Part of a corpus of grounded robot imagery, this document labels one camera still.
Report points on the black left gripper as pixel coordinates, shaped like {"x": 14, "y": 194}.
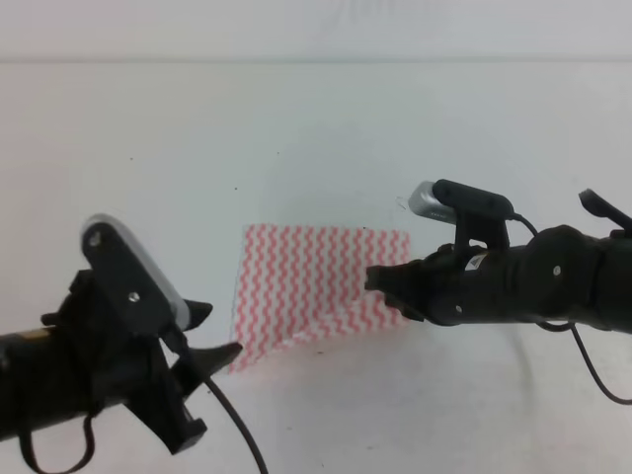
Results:
{"x": 115, "y": 366}

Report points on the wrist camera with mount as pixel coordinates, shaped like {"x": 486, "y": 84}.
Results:
{"x": 476, "y": 214}
{"x": 141, "y": 295}

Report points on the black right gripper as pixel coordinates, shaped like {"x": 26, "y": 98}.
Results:
{"x": 448, "y": 288}

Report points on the pink white wavy striped towel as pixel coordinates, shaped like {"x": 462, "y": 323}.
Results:
{"x": 302, "y": 284}

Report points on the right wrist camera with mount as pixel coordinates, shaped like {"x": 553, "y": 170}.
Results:
{"x": 476, "y": 214}

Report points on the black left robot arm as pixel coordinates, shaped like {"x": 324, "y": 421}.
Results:
{"x": 39, "y": 388}

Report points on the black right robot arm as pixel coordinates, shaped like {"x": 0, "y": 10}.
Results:
{"x": 561, "y": 274}

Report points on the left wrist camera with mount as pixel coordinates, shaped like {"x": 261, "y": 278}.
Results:
{"x": 141, "y": 295}

